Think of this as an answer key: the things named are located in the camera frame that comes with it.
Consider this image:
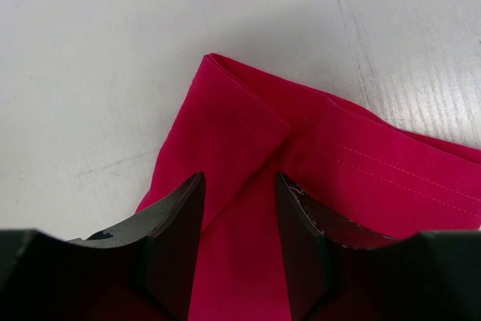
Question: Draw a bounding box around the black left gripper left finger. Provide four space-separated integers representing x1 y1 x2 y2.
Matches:
1 173 206 320

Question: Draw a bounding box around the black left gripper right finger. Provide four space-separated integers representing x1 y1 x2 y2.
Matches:
276 174 480 320

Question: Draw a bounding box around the crimson pink t-shirt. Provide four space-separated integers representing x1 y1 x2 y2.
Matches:
140 54 480 320

